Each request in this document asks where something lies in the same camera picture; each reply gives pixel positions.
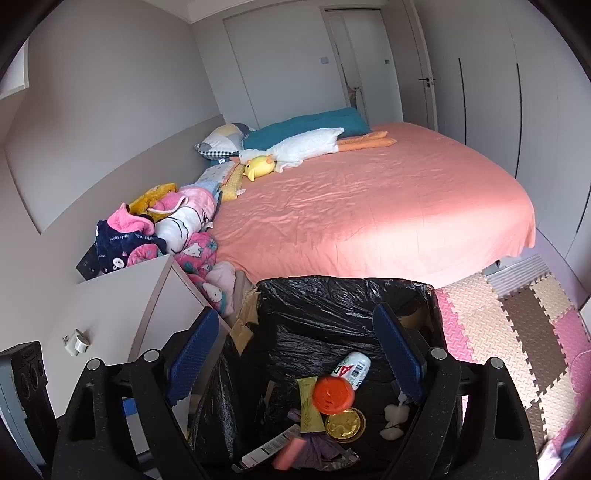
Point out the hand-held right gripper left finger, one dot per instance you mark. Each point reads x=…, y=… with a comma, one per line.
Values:
x=191, y=355

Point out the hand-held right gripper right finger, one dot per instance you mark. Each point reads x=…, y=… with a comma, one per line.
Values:
x=399, y=355

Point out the white printed plastic bag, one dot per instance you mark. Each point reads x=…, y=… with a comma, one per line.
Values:
x=355, y=367

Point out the white tissue wad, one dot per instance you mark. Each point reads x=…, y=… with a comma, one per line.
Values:
x=390, y=434
x=396, y=414

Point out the orange round lid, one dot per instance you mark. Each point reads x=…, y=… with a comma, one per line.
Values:
x=332, y=394

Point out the gold round tin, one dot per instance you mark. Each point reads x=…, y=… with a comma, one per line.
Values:
x=346, y=427

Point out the cardboard bin with black bag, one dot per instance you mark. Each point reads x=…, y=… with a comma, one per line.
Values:
x=314, y=323

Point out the yellow green packet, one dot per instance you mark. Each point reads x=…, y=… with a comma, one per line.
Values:
x=308, y=410

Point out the foil piece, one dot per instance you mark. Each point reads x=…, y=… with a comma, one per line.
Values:
x=344, y=461

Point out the purple wrapper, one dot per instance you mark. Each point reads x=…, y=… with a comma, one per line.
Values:
x=318, y=450

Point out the pink box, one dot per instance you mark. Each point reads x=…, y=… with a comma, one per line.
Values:
x=288, y=453

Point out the white bedside table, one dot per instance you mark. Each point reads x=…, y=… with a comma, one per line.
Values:
x=120, y=304

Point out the pink cat printed blanket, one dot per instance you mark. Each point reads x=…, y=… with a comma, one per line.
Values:
x=201, y=256

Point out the foam puzzle floor mats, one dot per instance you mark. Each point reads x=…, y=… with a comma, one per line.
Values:
x=498, y=332

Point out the navy printed blanket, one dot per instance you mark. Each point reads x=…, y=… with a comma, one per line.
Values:
x=115, y=249

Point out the pink white printed blanket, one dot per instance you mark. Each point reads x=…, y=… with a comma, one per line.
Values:
x=184, y=221

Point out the grey ribbed panel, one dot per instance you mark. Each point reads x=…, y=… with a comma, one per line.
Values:
x=517, y=272

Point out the bed with orange sheet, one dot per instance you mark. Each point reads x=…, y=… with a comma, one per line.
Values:
x=369, y=207

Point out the pink fleece blanket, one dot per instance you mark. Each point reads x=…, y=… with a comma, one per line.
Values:
x=122, y=220

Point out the yellow blanket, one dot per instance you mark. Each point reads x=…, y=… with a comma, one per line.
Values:
x=154, y=194

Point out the yellow strip cloth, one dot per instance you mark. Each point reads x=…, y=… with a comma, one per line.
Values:
x=233, y=184

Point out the blue white pillow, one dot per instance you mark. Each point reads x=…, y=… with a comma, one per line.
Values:
x=214, y=177

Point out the pink cloth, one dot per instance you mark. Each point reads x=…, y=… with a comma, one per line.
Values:
x=554, y=454

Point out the yellow duck plush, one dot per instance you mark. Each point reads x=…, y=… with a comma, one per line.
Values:
x=258, y=167

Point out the checkered pillow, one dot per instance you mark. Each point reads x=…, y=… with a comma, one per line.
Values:
x=221, y=138

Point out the white goose plush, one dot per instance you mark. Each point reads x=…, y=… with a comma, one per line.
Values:
x=304, y=143

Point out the teal pillow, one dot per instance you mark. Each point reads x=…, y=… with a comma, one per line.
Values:
x=314, y=124

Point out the white wardrobe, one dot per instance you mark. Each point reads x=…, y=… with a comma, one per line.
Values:
x=489, y=92

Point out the white inner door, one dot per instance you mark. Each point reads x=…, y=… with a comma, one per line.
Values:
x=369, y=69

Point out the window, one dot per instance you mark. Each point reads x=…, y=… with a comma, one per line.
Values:
x=14, y=69

